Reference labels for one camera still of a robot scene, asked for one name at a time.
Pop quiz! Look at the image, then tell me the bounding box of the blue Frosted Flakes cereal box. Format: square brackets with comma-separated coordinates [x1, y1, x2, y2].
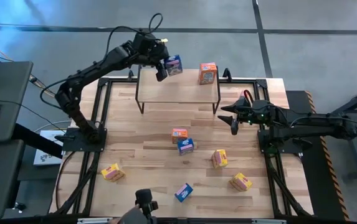
[177, 138, 195, 156]
[164, 54, 184, 77]
[174, 182, 194, 203]

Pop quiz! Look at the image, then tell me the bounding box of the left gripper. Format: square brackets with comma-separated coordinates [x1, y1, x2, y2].
[131, 32, 169, 83]

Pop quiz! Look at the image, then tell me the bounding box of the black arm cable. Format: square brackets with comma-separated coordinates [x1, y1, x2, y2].
[105, 12, 164, 62]

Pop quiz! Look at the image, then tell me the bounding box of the black stand with green light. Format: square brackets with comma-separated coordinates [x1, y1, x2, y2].
[322, 81, 357, 181]

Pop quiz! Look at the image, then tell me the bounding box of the wooden shelf black metal frame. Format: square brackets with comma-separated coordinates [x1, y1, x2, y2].
[135, 64, 222, 115]

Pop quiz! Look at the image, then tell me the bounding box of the red gripper cable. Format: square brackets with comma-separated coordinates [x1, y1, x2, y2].
[242, 89, 255, 105]

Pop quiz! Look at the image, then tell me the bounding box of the silver edge bracket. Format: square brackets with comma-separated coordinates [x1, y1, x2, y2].
[77, 217, 113, 224]
[251, 218, 287, 224]

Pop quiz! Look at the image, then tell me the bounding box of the black desk support beam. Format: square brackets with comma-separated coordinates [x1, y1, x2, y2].
[11, 123, 64, 159]

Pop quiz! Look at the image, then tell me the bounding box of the black keyboard cable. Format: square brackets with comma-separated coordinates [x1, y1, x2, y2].
[0, 99, 69, 133]

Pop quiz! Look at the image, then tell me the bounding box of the yellow Corn Pops cereal box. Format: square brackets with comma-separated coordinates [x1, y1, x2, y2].
[100, 163, 126, 183]
[211, 149, 229, 170]
[229, 172, 254, 192]

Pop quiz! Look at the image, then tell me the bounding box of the white printed box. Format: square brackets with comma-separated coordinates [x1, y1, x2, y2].
[33, 129, 64, 166]

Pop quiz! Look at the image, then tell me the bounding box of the orange Mini Wheats cereal box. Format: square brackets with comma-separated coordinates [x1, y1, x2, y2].
[198, 62, 218, 85]
[171, 128, 189, 144]

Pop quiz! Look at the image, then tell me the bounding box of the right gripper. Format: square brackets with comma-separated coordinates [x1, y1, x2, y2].
[217, 98, 274, 136]

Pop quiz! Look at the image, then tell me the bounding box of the black hazard-striped floor mat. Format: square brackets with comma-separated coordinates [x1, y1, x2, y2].
[285, 90, 351, 222]

